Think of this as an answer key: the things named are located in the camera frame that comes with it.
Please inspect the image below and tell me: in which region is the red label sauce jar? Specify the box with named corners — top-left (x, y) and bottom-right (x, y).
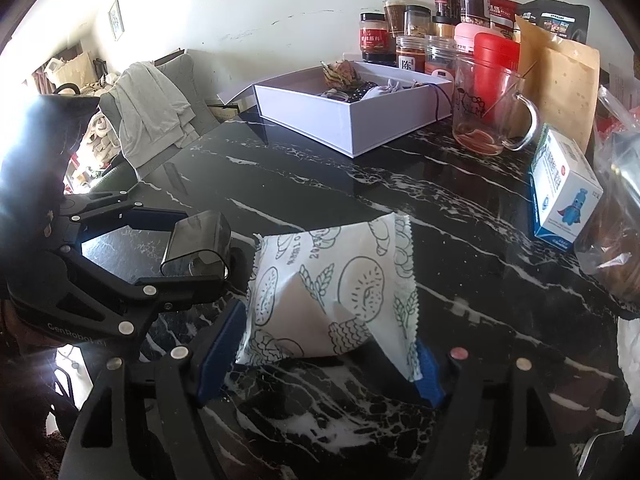
top-left (359, 12), bottom-right (396, 66)

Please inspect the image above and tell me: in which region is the kraft paper pouch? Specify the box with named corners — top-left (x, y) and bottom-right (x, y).
top-left (516, 16), bottom-right (600, 151)

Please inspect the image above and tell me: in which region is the glass mug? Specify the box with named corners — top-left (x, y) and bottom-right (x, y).
top-left (452, 58), bottom-right (541, 156)

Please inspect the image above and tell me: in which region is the jar with dried slices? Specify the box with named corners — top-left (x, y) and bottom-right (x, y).
top-left (405, 4), bottom-right (432, 37)

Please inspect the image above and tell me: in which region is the pink lidded jar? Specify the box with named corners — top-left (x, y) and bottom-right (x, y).
top-left (454, 22), bottom-right (495, 56)

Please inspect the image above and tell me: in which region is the white bread print packet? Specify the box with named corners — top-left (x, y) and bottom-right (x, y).
top-left (236, 212), bottom-right (422, 382)

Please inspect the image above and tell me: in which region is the clear jar orange label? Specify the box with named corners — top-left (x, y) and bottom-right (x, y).
top-left (424, 36), bottom-right (458, 81)

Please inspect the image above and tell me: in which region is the white open gift box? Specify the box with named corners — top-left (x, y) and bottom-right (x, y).
top-left (218, 62), bottom-right (454, 158)

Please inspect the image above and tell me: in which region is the clear plastic bag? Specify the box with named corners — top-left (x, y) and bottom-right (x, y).
top-left (574, 87), bottom-right (639, 307)

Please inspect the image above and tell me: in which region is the red cylindrical canister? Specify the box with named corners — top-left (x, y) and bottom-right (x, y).
top-left (473, 34), bottom-right (520, 124)

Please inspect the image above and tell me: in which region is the brown spice jar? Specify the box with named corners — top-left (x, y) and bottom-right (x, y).
top-left (383, 0), bottom-right (407, 37)

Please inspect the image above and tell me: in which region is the white drawstring pouch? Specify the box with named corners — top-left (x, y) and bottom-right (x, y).
top-left (362, 80), bottom-right (416, 100)

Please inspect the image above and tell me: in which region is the black printed pouch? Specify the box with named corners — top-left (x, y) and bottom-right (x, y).
top-left (516, 0), bottom-right (590, 44)

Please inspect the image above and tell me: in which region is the dark transparent plastic case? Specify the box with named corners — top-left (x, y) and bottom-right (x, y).
top-left (160, 210), bottom-right (231, 280)

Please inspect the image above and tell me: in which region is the grey leaf pattern chair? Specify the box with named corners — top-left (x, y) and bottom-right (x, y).
top-left (100, 51), bottom-right (219, 180)

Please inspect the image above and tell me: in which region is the black scrunchie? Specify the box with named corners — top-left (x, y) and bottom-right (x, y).
top-left (346, 81), bottom-right (376, 103)

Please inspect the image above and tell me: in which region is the red foil bag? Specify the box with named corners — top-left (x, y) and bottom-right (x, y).
top-left (489, 0), bottom-right (518, 39)

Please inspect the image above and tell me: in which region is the blue white medicine box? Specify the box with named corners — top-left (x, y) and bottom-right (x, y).
top-left (528, 124), bottom-right (603, 252)

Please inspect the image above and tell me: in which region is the clear jar red powder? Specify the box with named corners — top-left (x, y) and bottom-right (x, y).
top-left (396, 35), bottom-right (426, 73)

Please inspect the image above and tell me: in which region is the brown patterned snack wrapper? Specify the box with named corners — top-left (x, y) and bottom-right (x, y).
top-left (321, 60), bottom-right (362, 92)

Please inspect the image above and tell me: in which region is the white cloth on chair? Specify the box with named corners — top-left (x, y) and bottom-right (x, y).
top-left (110, 62), bottom-right (198, 169)

